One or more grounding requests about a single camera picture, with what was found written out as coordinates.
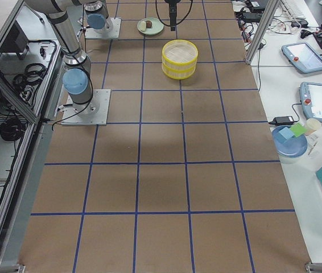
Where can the brown bun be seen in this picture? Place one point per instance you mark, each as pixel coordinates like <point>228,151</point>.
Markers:
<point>148,24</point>

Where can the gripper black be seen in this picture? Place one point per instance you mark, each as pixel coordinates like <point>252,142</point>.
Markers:
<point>172,13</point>

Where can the black power adapter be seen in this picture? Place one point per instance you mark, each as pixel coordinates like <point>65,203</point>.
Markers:
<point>282,120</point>

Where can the aluminium frame post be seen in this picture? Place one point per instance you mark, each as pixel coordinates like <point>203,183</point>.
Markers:
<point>261,30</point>

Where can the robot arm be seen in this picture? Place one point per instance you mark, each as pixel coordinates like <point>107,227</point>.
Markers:
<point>97,16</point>
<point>76,79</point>

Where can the beige cup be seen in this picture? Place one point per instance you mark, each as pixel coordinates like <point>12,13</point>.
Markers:
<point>311,126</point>

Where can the green cube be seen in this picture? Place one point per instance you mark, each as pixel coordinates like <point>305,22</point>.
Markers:
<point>298,129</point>

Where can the brown paper mat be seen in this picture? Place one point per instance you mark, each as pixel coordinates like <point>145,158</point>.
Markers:
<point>183,178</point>

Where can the light green plate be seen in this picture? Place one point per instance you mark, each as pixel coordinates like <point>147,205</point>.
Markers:
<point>157,27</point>

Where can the blue cube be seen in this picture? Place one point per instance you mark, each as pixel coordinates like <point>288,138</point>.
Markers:
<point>284,134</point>

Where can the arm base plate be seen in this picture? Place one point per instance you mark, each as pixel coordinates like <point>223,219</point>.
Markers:
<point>104,29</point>
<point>96,113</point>

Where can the yellow steamer layer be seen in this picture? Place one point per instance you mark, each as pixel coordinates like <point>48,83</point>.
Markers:
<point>178,74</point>
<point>179,52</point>

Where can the upper teach pendant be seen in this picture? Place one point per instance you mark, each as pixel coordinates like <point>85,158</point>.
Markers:
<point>303,57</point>

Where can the blue plate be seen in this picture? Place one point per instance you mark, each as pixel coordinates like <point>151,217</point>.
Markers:
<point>291,148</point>

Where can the white bun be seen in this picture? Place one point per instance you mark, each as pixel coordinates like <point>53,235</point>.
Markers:
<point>142,25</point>

